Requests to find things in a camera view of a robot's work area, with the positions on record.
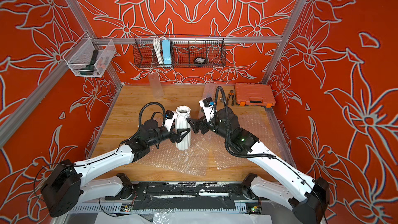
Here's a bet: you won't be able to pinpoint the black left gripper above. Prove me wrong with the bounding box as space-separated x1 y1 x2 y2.
147 128 190 149

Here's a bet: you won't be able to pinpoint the aluminium frame post right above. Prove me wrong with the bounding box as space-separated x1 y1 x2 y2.
261 0 307 84

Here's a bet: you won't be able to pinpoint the aluminium frame post left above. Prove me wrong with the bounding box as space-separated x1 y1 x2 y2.
63 0 115 71

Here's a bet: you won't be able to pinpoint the aluminium horizontal back bar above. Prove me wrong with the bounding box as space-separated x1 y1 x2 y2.
111 36 282 45

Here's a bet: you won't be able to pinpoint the orange tool case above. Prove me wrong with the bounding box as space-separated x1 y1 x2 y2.
235 83 276 108

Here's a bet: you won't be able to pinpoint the bubble wrap sheet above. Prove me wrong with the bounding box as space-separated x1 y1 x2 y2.
207 114 283 170
138 134 210 176

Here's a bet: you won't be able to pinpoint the orange handled pliers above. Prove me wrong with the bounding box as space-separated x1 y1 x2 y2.
226 89 235 106

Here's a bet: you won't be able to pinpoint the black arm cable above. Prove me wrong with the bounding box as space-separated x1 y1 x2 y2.
213 85 277 159
138 101 167 128

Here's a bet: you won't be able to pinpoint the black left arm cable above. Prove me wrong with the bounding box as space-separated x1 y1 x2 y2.
138 101 167 128

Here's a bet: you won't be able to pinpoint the clear glass vase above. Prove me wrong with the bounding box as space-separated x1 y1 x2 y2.
148 72 164 99

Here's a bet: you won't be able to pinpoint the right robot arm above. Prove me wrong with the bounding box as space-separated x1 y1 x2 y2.
187 108 330 224

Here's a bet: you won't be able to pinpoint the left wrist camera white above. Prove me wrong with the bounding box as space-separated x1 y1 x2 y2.
164 111 177 132

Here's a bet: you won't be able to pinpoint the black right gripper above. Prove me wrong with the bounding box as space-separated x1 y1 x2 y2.
187 109 233 143

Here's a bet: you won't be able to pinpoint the light blue box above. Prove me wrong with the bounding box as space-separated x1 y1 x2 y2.
161 39 172 67

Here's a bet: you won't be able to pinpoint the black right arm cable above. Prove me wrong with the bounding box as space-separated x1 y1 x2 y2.
213 85 277 159

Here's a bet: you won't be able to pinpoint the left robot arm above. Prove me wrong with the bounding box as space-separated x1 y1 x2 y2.
40 119 191 218

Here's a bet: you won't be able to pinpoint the small black device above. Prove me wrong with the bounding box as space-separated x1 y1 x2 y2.
193 57 206 66

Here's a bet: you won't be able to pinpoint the aluminium frame post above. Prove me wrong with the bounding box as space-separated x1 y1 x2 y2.
63 0 115 71
261 0 307 84

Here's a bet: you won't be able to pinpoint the aluminium left side bar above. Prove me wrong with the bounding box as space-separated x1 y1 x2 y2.
1 62 68 148

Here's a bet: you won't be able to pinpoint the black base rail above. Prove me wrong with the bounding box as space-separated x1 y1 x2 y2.
104 181 261 214

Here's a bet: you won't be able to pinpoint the black wire basket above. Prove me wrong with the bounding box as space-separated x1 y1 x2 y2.
133 34 227 68

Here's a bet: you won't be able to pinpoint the clear acrylic box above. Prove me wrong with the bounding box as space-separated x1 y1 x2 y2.
62 41 116 78

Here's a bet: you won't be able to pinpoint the white cable bundle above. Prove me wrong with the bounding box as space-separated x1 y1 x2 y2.
152 36 165 66

